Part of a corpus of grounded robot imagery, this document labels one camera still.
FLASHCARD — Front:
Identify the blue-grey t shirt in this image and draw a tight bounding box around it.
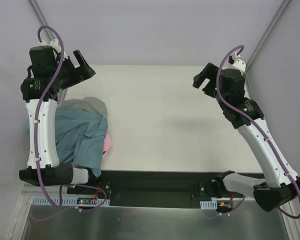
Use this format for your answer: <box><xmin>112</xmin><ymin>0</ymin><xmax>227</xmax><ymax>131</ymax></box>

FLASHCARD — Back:
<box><xmin>54</xmin><ymin>107</ymin><xmax>108</xmax><ymax>177</ymax></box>

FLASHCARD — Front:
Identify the grey t shirt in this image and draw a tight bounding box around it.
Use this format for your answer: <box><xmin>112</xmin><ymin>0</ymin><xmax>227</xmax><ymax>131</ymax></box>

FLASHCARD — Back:
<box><xmin>55</xmin><ymin>97</ymin><xmax>108</xmax><ymax>125</ymax></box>

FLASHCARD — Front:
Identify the aluminium frame post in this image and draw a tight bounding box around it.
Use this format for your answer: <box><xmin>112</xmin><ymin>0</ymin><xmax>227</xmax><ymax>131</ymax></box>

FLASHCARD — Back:
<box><xmin>27</xmin><ymin>0</ymin><xmax>54</xmax><ymax>41</ymax></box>
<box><xmin>245</xmin><ymin>0</ymin><xmax>293</xmax><ymax>73</ymax></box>

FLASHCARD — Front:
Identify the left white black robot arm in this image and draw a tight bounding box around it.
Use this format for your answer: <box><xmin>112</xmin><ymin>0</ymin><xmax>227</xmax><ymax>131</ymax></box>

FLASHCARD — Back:
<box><xmin>19</xmin><ymin>45</ymin><xmax>96</xmax><ymax>195</ymax></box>

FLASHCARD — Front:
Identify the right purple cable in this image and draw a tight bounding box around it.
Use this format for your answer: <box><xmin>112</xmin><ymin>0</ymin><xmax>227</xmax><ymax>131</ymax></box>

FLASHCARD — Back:
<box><xmin>201</xmin><ymin>44</ymin><xmax>300</xmax><ymax>220</ymax></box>

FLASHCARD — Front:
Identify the right slotted cable duct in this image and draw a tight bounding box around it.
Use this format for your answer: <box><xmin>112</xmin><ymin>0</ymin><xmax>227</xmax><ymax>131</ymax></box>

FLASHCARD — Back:
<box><xmin>200</xmin><ymin>200</ymin><xmax>218</xmax><ymax>210</ymax></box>

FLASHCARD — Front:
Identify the left aluminium frame post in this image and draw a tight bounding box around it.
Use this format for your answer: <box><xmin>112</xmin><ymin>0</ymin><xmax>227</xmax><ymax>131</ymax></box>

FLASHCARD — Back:
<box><xmin>27</xmin><ymin>0</ymin><xmax>54</xmax><ymax>41</ymax></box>

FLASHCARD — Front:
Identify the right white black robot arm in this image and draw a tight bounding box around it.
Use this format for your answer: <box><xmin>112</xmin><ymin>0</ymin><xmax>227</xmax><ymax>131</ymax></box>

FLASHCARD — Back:
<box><xmin>192</xmin><ymin>62</ymin><xmax>300</xmax><ymax>212</ymax></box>

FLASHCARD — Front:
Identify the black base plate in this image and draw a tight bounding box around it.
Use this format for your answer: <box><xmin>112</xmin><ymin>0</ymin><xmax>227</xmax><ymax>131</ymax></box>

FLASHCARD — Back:
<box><xmin>66</xmin><ymin>170</ymin><xmax>248</xmax><ymax>208</ymax></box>

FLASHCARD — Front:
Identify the right aluminium frame post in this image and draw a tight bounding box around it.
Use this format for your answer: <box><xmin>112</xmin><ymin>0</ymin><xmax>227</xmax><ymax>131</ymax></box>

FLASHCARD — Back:
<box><xmin>245</xmin><ymin>0</ymin><xmax>293</xmax><ymax>73</ymax></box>

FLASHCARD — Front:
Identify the left slotted cable duct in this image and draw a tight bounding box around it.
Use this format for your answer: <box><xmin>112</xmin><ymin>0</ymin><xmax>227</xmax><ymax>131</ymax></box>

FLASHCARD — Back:
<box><xmin>32</xmin><ymin>196</ymin><xmax>110</xmax><ymax>208</ymax></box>

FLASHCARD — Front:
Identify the pink t shirt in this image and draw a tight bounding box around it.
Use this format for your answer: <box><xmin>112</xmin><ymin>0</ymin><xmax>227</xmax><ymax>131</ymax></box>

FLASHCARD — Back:
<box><xmin>103</xmin><ymin>133</ymin><xmax>113</xmax><ymax>155</ymax></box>

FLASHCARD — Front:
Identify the slotted cable duct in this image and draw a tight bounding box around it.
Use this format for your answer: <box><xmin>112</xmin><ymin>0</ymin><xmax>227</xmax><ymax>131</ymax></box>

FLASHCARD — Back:
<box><xmin>200</xmin><ymin>200</ymin><xmax>218</xmax><ymax>210</ymax></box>
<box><xmin>32</xmin><ymin>196</ymin><xmax>110</xmax><ymax>208</ymax></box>

